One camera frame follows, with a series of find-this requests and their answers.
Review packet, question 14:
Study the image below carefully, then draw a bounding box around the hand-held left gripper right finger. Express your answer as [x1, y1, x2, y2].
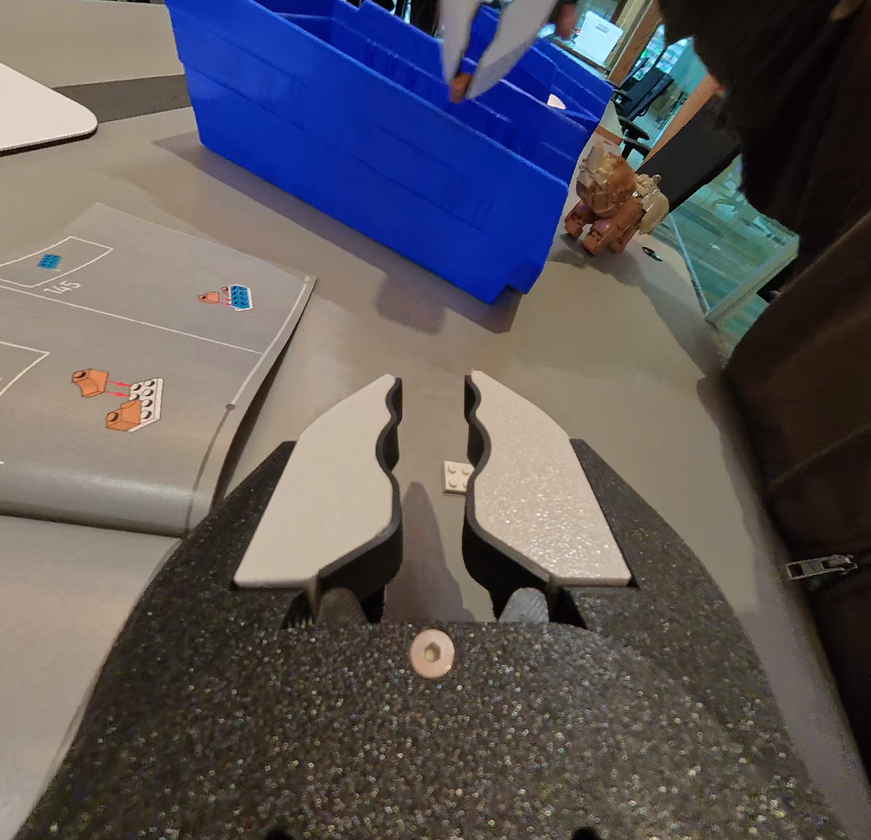
[463, 370, 632, 616]

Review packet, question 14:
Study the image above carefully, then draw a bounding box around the person's right forearm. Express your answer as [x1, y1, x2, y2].
[653, 0, 871, 256]

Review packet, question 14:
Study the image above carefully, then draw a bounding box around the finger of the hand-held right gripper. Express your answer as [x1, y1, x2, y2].
[470, 0, 578, 101]
[439, 0, 483, 86]

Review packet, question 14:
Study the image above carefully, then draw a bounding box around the grey instruction booklet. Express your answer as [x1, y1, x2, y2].
[0, 202, 317, 536]

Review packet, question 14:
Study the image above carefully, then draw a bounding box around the grey desk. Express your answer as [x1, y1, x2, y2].
[0, 0, 838, 840]

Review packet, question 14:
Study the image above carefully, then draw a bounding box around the white stand base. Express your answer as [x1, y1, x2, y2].
[0, 62, 98, 155]

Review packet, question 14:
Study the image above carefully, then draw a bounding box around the person's dark brown jacket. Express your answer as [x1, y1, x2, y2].
[721, 207, 871, 840]

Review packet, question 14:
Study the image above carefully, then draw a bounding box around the black office chair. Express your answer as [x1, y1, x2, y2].
[614, 71, 675, 167]

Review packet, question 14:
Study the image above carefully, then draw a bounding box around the brown toy brick figure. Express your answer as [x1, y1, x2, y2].
[563, 141, 671, 254]

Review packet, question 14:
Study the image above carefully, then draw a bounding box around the blue plastic bin with bricks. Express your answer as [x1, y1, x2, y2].
[160, 0, 571, 305]

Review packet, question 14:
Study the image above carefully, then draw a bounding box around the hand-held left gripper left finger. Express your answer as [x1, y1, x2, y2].
[233, 375, 404, 620]

